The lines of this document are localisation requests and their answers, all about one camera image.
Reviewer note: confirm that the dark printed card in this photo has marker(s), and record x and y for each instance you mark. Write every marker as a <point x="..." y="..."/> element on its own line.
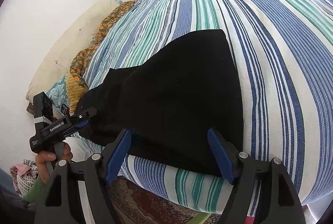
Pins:
<point x="65" y="109"/>

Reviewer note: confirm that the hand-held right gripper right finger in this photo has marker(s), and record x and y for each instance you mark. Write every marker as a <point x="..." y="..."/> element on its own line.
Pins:
<point x="221" y="156"/>

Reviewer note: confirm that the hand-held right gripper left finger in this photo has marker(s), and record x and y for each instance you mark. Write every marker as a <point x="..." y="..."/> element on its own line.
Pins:
<point x="117" y="156"/>

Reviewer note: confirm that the red patterned rug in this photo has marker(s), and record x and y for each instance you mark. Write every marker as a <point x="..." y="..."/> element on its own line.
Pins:
<point x="145" y="203"/>

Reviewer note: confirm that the teal patterned pillow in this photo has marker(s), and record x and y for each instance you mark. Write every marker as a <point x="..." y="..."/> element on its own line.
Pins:
<point x="58" y="91"/>

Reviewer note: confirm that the mustard yellow pillow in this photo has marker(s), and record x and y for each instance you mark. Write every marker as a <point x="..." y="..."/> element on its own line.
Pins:
<point x="75" y="91"/>

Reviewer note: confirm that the green plastic strip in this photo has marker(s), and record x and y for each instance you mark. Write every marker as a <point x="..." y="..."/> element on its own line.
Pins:
<point x="195" y="219"/>

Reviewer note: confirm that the cream padded headboard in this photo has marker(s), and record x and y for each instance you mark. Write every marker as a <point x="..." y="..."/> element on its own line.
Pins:
<point x="72" y="44"/>

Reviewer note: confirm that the orange floral cloth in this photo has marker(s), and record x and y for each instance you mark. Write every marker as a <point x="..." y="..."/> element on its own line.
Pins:
<point x="109" y="23"/>

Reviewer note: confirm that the person's left forearm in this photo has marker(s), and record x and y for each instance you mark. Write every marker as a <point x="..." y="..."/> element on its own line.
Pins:
<point x="36" y="189"/>

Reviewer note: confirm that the black pants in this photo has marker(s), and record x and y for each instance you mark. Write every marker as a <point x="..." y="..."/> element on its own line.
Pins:
<point x="169" y="96"/>

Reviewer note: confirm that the striped bed blanket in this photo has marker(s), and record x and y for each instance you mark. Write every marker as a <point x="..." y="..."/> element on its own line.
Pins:
<point x="273" y="57"/>

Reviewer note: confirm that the person's left hand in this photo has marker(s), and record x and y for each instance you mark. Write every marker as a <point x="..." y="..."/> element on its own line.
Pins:
<point x="48" y="161"/>

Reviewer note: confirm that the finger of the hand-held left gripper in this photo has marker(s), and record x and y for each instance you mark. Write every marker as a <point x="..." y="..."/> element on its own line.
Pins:
<point x="83" y="114"/>
<point x="80" y="125"/>

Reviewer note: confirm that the pink cloth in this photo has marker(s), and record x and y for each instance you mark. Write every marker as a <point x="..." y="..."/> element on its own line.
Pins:
<point x="19" y="170"/>

